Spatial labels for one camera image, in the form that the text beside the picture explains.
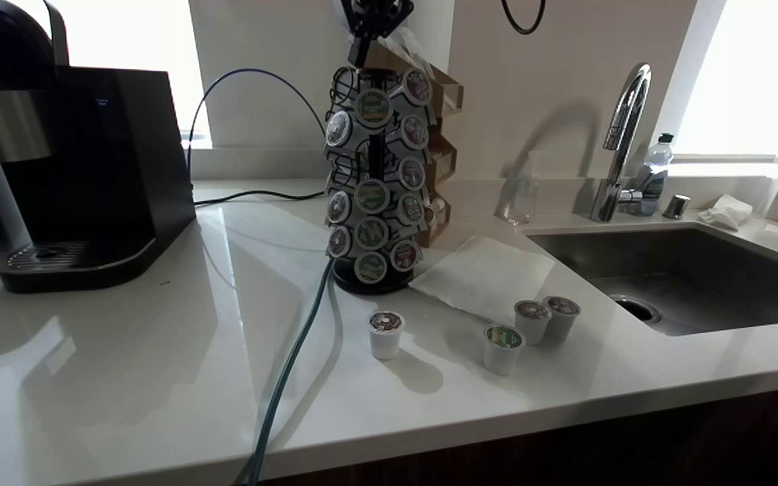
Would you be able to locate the white coffee pod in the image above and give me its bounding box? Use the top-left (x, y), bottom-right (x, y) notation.
top-left (350, 214), bottom-right (392, 254)
top-left (322, 187), bottom-right (354, 226)
top-left (323, 225), bottom-right (357, 261)
top-left (322, 104), bottom-right (357, 150)
top-left (354, 176), bottom-right (392, 216)
top-left (350, 249), bottom-right (392, 289)
top-left (354, 86), bottom-right (393, 129)

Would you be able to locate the black wire pod carousel stand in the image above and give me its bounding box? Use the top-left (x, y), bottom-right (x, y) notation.
top-left (319, 38), bottom-right (438, 297)

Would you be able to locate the chrome kitchen faucet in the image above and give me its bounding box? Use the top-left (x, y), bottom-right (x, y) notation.
top-left (588, 61), bottom-right (657, 225)

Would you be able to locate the crumpled white cloth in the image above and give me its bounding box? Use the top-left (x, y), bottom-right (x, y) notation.
top-left (694, 191), bottom-right (755, 231)

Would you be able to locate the clear plastic water bottle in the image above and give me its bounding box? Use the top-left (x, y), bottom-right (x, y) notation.
top-left (634, 133), bottom-right (678, 218)

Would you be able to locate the black hanging cable loop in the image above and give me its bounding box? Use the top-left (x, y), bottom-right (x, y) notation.
top-left (500, 0), bottom-right (549, 38)

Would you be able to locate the round sink drain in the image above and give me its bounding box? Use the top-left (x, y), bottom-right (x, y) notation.
top-left (615, 295), bottom-right (663, 327)

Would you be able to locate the white paper towel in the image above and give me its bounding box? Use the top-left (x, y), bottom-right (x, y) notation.
top-left (408, 234), bottom-right (558, 322)

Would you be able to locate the black power cable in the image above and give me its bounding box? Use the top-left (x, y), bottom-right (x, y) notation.
top-left (184, 65), bottom-right (330, 208)

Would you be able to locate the stainless steel sink basin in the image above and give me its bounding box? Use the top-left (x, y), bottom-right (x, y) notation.
top-left (527, 225), bottom-right (778, 338)

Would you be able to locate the coffee pod red lid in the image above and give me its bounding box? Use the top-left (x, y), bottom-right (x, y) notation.
top-left (366, 308), bottom-right (408, 365)

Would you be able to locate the small metal cup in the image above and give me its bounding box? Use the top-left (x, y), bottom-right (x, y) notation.
top-left (662, 191), bottom-right (692, 221)

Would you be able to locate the black coffee machine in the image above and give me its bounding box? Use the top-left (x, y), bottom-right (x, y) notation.
top-left (0, 0), bottom-right (196, 295)

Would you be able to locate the clear soap dispenser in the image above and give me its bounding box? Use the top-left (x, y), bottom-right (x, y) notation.
top-left (495, 145), bottom-right (542, 226)

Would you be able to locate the coffee pod green lid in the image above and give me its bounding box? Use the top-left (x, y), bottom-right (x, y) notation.
top-left (481, 322), bottom-right (527, 378)

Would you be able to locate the coffee pod magenta lid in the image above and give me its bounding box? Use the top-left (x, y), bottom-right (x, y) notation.
top-left (542, 295), bottom-right (584, 346)

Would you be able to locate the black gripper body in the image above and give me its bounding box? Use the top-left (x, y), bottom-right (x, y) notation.
top-left (341, 0), bottom-right (416, 33)

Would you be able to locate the blue cable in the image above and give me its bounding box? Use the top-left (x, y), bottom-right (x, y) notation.
top-left (234, 256), bottom-right (337, 486)

